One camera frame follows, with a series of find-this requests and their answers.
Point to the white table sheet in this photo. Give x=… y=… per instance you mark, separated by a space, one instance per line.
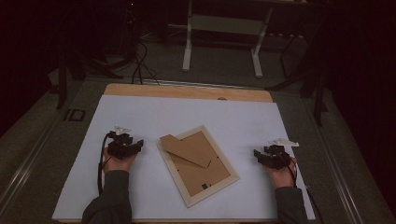
x=174 y=112

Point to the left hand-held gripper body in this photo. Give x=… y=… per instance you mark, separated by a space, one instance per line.
x=120 y=149

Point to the metal floor rail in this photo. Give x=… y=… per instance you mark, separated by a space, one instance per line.
x=28 y=165
x=337 y=174

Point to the black metal stand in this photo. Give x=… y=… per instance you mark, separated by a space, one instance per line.
x=318 y=99
x=62 y=87

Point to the white metal desk frame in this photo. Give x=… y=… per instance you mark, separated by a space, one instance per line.
x=224 y=25

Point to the wooden picture frame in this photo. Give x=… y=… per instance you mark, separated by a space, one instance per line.
x=199 y=168

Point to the person's left hand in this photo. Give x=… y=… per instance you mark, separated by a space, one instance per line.
x=116 y=164

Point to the person's right hand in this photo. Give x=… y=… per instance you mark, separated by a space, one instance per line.
x=281 y=177

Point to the black floor bracket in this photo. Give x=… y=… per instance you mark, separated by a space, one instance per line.
x=74 y=115

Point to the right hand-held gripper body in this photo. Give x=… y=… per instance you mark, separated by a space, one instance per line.
x=277 y=160

